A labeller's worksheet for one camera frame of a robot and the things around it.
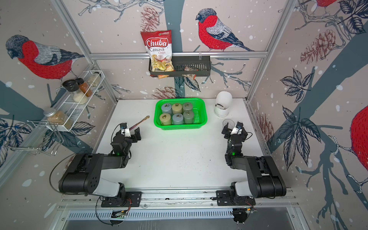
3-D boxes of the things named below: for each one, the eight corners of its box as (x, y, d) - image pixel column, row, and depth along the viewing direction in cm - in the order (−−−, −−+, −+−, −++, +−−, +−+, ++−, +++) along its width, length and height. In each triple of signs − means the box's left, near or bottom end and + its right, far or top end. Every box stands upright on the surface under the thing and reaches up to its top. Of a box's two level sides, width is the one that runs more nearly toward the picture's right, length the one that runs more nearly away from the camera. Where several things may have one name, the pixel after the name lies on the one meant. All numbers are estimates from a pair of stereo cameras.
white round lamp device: (215, 117, 110) (218, 103, 97) (213, 105, 119) (216, 90, 106) (229, 117, 110) (234, 103, 97) (226, 105, 119) (230, 90, 106)
